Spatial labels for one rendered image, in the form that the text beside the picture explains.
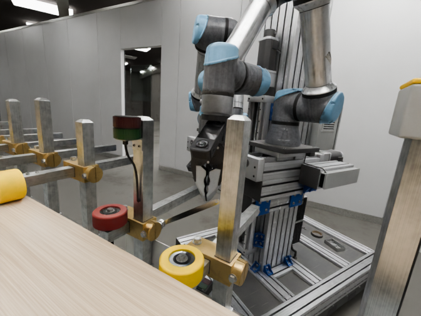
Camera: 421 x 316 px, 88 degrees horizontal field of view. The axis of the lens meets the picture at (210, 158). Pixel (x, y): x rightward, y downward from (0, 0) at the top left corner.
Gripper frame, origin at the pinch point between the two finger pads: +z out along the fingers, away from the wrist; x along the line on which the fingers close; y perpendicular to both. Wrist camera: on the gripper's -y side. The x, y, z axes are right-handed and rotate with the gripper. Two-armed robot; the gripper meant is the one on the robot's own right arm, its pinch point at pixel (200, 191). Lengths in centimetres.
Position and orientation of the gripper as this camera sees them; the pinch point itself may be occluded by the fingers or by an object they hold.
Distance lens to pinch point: 92.9
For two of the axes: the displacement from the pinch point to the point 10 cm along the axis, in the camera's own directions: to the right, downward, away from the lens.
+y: 5.1, -1.6, 8.5
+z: -0.7, 9.7, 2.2
